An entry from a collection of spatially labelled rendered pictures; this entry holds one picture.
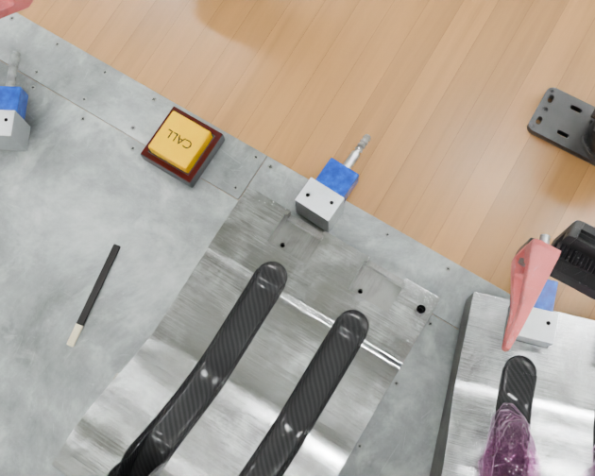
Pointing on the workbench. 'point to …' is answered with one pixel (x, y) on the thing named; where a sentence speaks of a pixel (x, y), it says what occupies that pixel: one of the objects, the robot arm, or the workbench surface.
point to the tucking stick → (93, 296)
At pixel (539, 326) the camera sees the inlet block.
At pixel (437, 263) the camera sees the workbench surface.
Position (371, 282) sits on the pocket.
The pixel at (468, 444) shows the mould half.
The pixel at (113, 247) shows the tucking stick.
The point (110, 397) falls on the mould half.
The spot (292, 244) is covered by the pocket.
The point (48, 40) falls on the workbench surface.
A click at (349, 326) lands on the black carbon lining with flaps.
